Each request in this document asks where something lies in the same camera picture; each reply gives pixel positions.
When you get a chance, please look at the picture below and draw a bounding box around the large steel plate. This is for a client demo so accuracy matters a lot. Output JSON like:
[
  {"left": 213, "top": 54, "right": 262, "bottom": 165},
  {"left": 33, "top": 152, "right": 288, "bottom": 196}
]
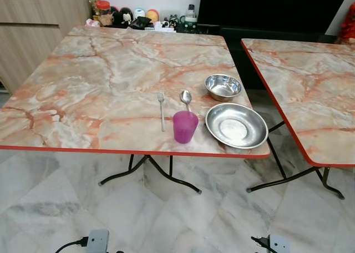
[{"left": 205, "top": 103, "right": 269, "bottom": 149}]

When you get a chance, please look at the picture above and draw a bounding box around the marble pattern folding table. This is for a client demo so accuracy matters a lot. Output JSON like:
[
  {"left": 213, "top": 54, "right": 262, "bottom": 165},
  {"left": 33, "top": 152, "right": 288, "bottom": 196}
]
[
  {"left": 0, "top": 26, "right": 271, "bottom": 194},
  {"left": 242, "top": 38, "right": 355, "bottom": 200}
]

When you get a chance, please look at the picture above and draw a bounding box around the red and gold figurine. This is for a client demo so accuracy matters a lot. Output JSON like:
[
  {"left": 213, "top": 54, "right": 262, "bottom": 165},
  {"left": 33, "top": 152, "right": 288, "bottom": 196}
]
[{"left": 336, "top": 3, "right": 355, "bottom": 45}]

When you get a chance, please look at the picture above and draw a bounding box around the small steel bowl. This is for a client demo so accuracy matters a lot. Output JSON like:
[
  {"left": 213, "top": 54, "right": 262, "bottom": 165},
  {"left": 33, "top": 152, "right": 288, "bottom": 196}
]
[{"left": 205, "top": 74, "right": 243, "bottom": 102}]

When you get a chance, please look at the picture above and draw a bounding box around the black television screen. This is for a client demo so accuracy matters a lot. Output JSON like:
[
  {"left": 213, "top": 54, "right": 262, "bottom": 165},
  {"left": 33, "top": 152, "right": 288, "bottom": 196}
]
[{"left": 197, "top": 0, "right": 355, "bottom": 35}]

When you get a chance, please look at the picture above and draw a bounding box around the purple plastic cup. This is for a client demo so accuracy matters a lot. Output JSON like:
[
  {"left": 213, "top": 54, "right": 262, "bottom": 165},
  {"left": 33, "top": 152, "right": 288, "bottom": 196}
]
[{"left": 173, "top": 110, "right": 199, "bottom": 144}]

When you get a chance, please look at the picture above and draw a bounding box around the steel spoon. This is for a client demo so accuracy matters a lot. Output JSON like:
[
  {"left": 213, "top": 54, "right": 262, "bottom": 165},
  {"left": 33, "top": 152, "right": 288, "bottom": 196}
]
[{"left": 180, "top": 90, "right": 192, "bottom": 113}]

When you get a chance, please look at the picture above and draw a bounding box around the clear bottle with green base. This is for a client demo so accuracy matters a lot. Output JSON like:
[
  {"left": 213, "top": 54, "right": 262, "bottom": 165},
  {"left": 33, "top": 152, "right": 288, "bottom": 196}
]
[{"left": 184, "top": 4, "right": 199, "bottom": 28}]

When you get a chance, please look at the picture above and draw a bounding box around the steel fork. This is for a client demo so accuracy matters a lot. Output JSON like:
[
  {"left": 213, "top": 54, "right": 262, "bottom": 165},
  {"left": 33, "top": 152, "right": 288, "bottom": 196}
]
[{"left": 158, "top": 91, "right": 166, "bottom": 132}]

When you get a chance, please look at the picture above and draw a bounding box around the white tissue pack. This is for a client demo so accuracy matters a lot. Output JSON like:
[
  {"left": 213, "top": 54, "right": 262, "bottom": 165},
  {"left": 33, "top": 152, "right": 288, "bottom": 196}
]
[{"left": 153, "top": 21, "right": 176, "bottom": 33}]

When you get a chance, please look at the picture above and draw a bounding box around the orange egg toy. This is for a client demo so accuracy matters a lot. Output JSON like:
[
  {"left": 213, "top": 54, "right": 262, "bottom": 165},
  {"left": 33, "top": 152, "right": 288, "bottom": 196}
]
[{"left": 146, "top": 9, "right": 160, "bottom": 22}]

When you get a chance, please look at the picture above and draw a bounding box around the black round toy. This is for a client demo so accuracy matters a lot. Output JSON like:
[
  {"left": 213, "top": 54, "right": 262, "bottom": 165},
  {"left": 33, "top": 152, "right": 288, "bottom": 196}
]
[{"left": 113, "top": 7, "right": 134, "bottom": 26}]

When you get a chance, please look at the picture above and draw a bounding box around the red lidded jar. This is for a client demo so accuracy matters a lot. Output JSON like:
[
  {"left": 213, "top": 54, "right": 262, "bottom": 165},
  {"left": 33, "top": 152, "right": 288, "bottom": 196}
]
[{"left": 95, "top": 0, "right": 113, "bottom": 27}]

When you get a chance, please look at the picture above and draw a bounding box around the light wooden cabinet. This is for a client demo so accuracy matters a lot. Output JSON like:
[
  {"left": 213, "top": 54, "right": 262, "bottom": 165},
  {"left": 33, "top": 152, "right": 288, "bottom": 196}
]
[{"left": 0, "top": 0, "right": 93, "bottom": 93}]

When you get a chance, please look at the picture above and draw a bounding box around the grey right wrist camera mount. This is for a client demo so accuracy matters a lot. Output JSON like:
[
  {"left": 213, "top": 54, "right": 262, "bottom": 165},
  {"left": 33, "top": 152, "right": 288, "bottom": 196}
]
[{"left": 268, "top": 234, "right": 291, "bottom": 253}]

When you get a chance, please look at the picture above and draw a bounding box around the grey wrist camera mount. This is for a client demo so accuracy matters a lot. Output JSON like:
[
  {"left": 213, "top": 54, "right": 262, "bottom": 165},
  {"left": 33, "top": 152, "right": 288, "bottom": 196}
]
[
  {"left": 268, "top": 234, "right": 291, "bottom": 253},
  {"left": 86, "top": 229, "right": 110, "bottom": 253}
]

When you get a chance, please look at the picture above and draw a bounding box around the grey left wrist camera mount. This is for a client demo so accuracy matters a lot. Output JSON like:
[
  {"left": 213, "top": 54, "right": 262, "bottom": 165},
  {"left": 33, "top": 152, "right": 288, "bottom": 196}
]
[{"left": 86, "top": 229, "right": 110, "bottom": 253}]

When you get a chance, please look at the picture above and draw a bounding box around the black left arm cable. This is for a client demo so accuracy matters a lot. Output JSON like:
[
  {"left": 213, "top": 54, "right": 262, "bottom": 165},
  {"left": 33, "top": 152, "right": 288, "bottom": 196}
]
[{"left": 54, "top": 237, "right": 89, "bottom": 253}]

